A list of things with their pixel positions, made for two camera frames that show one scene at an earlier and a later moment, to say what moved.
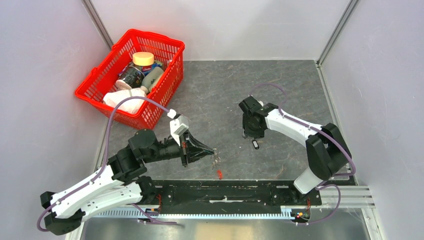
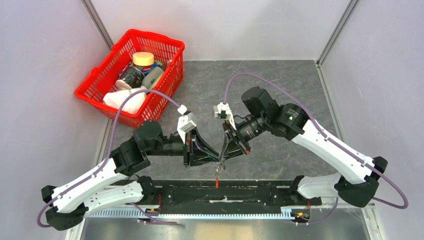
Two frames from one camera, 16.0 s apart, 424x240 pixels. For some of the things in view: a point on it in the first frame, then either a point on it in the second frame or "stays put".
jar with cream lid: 144,61 stays put
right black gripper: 257,134 to 230,148
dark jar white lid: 134,77 stays put
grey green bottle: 151,78 stays put
